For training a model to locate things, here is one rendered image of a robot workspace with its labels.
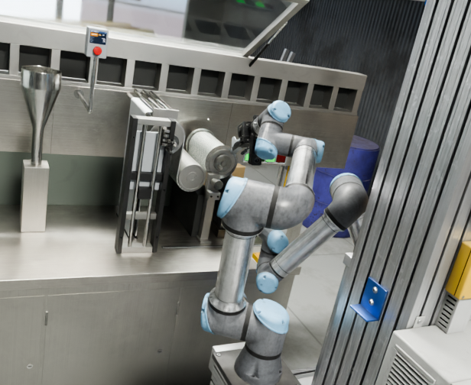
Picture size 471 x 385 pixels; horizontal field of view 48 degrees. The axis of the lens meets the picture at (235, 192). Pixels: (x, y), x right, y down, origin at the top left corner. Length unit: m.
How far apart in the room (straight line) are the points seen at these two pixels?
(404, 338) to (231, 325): 0.53
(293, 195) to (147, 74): 1.25
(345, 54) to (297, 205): 4.80
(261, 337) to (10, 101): 1.37
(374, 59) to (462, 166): 4.52
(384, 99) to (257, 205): 4.24
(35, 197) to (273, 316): 1.05
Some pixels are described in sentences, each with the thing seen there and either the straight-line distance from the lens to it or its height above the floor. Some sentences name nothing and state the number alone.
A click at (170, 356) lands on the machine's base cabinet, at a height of 0.49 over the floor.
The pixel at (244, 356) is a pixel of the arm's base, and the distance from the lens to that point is 1.69.
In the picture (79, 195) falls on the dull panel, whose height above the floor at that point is 0.95.
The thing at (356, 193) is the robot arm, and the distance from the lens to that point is 1.76.
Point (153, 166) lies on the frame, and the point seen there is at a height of 1.26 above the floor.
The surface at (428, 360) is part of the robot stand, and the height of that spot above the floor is 1.23.
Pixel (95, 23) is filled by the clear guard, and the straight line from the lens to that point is 2.26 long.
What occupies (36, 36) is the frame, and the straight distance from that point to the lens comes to 2.27.
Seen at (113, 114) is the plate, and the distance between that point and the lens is 2.37.
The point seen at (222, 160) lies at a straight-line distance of 2.19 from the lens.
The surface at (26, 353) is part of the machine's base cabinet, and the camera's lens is 2.11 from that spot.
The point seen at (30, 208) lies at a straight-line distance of 2.18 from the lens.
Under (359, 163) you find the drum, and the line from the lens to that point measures 4.84.
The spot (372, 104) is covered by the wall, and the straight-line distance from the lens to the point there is 5.63.
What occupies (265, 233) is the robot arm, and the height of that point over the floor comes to 1.13.
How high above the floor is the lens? 1.88
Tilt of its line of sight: 20 degrees down
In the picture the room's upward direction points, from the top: 11 degrees clockwise
